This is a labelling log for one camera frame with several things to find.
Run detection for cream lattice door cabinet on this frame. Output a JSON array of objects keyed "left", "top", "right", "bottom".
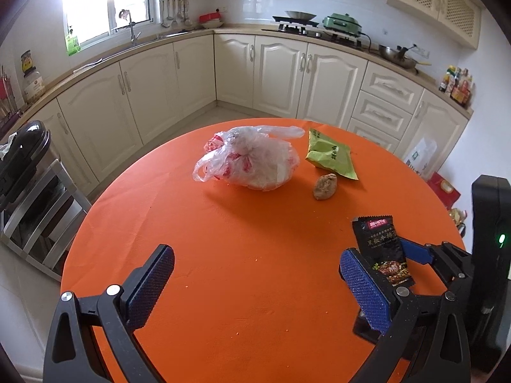
[{"left": 387, "top": 0, "right": 484, "bottom": 50}]

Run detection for green snack packet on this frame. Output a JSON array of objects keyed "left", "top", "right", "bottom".
[{"left": 306, "top": 128, "right": 359, "bottom": 181}]

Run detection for large glass jar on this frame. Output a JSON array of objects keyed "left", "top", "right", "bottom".
[{"left": 20, "top": 50, "right": 46, "bottom": 103}]

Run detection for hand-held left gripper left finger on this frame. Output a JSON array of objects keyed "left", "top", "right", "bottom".
[{"left": 43, "top": 243, "right": 175, "bottom": 383}]

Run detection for chopstick holder with utensils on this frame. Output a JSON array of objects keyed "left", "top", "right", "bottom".
[{"left": 0, "top": 66, "right": 20, "bottom": 128}]

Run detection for green electric cooking pot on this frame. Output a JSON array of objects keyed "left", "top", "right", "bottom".
[{"left": 322, "top": 13, "right": 364, "bottom": 36}]

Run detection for clear plastic bag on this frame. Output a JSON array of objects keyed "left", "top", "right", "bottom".
[{"left": 193, "top": 125, "right": 306, "bottom": 191}]

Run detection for kitchen window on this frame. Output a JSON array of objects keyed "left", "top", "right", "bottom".
[{"left": 60, "top": 0, "right": 158, "bottom": 44}]

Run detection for green dish soap bottle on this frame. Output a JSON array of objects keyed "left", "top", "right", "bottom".
[{"left": 65, "top": 26, "right": 81, "bottom": 56}]

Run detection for cream cabinet drawer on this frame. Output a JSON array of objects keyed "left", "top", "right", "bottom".
[
  {"left": 353, "top": 90, "right": 414, "bottom": 128},
  {"left": 347, "top": 119, "right": 400, "bottom": 152},
  {"left": 361, "top": 62, "right": 424, "bottom": 106}
]

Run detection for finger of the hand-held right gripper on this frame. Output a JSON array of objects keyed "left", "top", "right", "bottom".
[
  {"left": 399, "top": 237, "right": 472, "bottom": 294},
  {"left": 353, "top": 313, "right": 384, "bottom": 346}
]

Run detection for group of condiment bottles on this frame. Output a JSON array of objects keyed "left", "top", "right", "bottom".
[{"left": 438, "top": 65, "right": 474, "bottom": 108}]

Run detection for steel wok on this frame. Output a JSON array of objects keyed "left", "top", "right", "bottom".
[{"left": 378, "top": 44, "right": 432, "bottom": 70}]

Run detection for red rice bag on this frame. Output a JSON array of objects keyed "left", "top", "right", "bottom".
[{"left": 427, "top": 172, "right": 461, "bottom": 208}]

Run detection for white rice bag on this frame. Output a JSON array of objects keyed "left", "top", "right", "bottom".
[{"left": 401, "top": 138, "right": 438, "bottom": 178}]

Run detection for brown crumpled lump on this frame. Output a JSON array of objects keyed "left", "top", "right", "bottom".
[{"left": 312, "top": 173, "right": 338, "bottom": 200}]

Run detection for chrome faucet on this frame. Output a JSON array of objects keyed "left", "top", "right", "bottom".
[{"left": 118, "top": 8, "right": 141, "bottom": 46}]

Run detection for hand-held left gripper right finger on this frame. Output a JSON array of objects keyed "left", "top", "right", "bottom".
[{"left": 339, "top": 247, "right": 472, "bottom": 383}]

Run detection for hanging utensil rack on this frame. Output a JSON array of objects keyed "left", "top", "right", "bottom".
[{"left": 160, "top": 0, "right": 200, "bottom": 28}]

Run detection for black cooktop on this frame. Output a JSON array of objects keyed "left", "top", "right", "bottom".
[{"left": 261, "top": 16, "right": 370, "bottom": 50}]

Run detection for metal step rack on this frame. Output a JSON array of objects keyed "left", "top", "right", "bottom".
[{"left": 0, "top": 160, "right": 92, "bottom": 282}]

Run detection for cream lower kitchen cabinets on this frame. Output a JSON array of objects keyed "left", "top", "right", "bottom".
[{"left": 0, "top": 28, "right": 472, "bottom": 208}]

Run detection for black snack packet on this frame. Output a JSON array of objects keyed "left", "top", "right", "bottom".
[{"left": 352, "top": 215, "right": 416, "bottom": 287}]

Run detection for round orange table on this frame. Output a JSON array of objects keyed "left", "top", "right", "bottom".
[{"left": 60, "top": 117, "right": 468, "bottom": 383}]

